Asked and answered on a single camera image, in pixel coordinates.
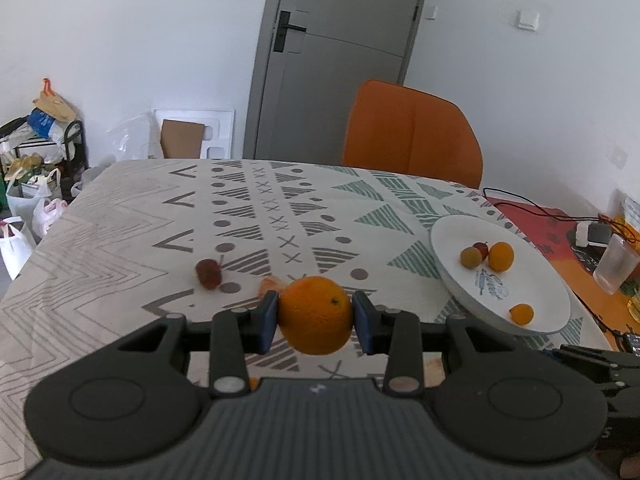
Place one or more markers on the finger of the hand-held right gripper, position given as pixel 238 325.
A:
pixel 590 362

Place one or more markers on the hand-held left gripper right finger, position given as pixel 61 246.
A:
pixel 362 327

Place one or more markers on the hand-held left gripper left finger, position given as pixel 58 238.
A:
pixel 268 322

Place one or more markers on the large orange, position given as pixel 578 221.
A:
pixel 501 256
pixel 315 315

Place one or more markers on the small orange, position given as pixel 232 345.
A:
pixel 521 314
pixel 253 384

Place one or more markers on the white round plate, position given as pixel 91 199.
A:
pixel 530 270

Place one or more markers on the yellow-green round fruit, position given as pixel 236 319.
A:
pixel 471 257

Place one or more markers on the peeled tangerine half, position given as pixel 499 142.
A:
pixel 272 286

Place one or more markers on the black device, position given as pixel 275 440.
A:
pixel 631 342

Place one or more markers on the red fruit with stem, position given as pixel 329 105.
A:
pixel 207 274

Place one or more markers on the clear plastic cup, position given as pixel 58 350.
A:
pixel 614 265

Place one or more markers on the white charger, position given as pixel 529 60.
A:
pixel 592 235

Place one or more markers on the red and orange mat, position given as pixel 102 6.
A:
pixel 540 220

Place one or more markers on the white foam board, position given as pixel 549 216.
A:
pixel 220 130

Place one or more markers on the brown cardboard box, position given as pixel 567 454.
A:
pixel 181 140

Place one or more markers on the orange chair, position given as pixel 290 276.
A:
pixel 410 130

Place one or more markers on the clear plastic bag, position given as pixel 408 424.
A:
pixel 130 140

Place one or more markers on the white plastic bag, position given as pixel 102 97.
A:
pixel 15 250
pixel 47 215

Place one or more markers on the grey door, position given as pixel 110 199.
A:
pixel 340 80

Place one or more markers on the black metal rack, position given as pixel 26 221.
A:
pixel 75 160

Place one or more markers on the blue and white bag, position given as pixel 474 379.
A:
pixel 45 122

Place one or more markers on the tan paper bag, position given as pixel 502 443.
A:
pixel 52 102

